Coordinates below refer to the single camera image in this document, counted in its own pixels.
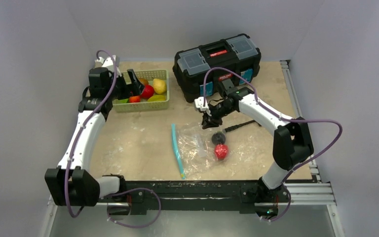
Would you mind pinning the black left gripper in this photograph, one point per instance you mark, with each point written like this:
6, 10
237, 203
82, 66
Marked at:
135, 88

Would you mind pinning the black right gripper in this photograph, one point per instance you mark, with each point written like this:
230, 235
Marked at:
217, 112

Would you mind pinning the red fake apple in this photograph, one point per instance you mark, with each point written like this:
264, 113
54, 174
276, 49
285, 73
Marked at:
147, 92

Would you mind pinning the yellow fake bell pepper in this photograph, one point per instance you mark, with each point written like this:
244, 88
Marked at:
157, 98

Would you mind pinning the yellow fake pear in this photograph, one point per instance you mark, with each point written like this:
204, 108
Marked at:
160, 86

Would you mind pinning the clear zip top bag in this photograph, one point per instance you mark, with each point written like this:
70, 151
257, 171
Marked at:
194, 150

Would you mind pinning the brown orange fake fruit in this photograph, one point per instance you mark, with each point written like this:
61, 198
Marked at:
143, 81

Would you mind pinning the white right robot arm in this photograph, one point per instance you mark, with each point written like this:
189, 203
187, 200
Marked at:
292, 142

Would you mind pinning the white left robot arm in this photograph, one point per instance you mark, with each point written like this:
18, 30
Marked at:
70, 183

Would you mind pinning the red fake tomato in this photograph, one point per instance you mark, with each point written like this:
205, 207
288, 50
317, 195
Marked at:
221, 151

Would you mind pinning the green perforated plastic basket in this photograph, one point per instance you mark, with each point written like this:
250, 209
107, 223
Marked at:
156, 102

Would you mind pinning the black rubber mallet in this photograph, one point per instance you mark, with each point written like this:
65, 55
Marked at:
237, 126

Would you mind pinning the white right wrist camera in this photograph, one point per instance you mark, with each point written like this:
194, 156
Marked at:
202, 106

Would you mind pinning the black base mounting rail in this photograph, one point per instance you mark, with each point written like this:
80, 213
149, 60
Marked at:
243, 196

